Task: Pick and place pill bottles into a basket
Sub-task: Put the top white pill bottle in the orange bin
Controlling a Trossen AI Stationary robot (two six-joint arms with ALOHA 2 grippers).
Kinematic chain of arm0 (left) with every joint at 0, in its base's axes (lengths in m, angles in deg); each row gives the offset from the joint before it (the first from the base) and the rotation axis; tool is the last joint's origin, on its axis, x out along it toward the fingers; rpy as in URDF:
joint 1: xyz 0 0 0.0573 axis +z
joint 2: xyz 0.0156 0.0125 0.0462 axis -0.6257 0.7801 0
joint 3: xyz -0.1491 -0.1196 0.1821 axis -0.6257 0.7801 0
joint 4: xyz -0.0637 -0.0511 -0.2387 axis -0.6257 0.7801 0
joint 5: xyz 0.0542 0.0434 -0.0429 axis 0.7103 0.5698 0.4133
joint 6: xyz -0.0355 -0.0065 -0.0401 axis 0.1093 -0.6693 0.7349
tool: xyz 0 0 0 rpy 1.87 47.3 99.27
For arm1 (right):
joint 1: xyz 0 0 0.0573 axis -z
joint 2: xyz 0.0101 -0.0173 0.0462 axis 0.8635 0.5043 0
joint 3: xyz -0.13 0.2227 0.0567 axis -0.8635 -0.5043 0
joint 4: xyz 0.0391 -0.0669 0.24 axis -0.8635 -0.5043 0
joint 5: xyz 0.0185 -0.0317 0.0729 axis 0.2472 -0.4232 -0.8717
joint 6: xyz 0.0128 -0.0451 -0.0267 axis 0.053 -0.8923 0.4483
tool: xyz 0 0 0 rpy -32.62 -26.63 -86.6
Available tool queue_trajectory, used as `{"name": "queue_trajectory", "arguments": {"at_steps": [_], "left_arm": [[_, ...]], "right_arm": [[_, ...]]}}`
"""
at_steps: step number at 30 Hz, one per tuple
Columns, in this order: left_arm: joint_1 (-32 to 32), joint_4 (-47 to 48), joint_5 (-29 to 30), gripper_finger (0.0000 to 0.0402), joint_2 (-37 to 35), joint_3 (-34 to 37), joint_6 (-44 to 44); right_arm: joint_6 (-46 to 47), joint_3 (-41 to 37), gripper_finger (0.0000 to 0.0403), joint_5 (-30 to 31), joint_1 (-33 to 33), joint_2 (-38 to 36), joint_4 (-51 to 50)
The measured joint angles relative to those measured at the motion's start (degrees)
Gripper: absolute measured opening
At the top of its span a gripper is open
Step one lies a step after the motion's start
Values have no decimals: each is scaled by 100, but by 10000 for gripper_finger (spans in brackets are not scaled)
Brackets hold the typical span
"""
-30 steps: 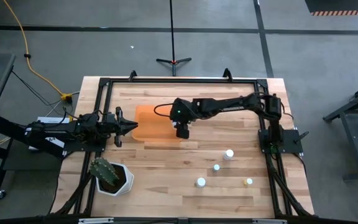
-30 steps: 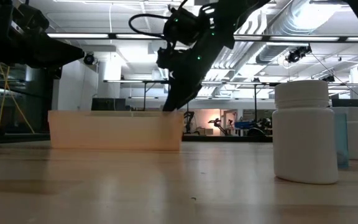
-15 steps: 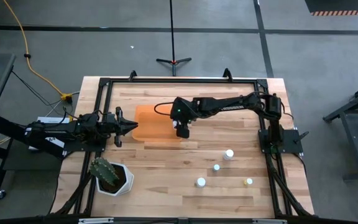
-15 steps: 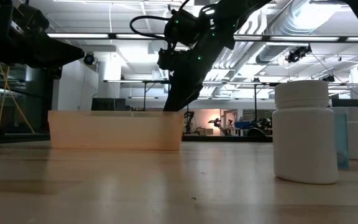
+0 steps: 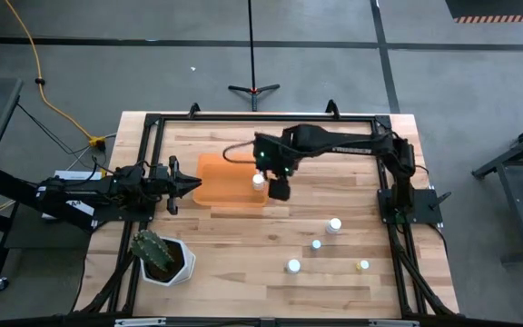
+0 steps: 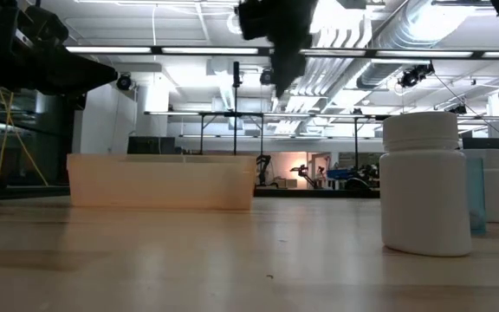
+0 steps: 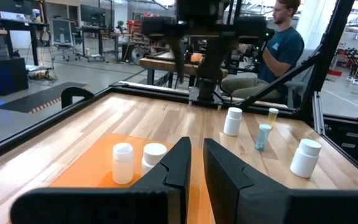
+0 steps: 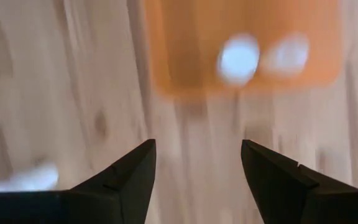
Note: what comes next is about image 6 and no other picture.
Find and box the black computer monitor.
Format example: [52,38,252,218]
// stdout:
[461,137,499,170]
[126,136,177,155]

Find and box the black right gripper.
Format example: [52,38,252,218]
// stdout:
[237,0,320,99]

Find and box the black background station frame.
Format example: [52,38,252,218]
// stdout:
[144,110,392,156]

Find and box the black aluminium table frame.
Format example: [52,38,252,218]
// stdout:
[0,185,499,209]

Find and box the blue pill vial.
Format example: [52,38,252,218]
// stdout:
[465,156,488,237]

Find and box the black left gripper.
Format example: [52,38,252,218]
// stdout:
[0,3,120,99]

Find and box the black tripod stand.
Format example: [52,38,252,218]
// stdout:
[230,60,243,156]

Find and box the orange translucent plastic basket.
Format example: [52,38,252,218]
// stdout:
[66,153,258,212]

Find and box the white pill bottle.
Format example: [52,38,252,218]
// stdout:
[379,111,473,257]
[463,148,499,224]

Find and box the long ceiling light strip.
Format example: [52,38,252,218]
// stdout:
[65,46,153,55]
[374,49,475,59]
[161,46,260,55]

